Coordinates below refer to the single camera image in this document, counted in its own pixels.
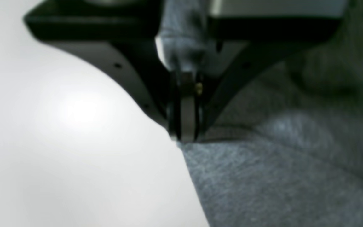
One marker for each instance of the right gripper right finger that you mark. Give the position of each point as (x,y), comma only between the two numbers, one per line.
(246,37)

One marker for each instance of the grey T-shirt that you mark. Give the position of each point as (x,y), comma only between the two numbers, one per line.
(287,150)

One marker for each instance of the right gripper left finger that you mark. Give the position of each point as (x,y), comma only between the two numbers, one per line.
(117,39)

